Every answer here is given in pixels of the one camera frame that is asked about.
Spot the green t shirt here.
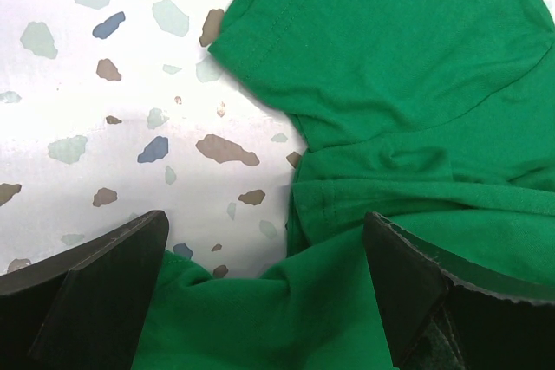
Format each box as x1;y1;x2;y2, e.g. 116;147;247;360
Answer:
134;0;554;369

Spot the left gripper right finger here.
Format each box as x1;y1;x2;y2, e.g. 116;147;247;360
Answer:
363;212;554;369

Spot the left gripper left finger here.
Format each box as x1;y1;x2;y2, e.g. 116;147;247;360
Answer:
1;211;168;369

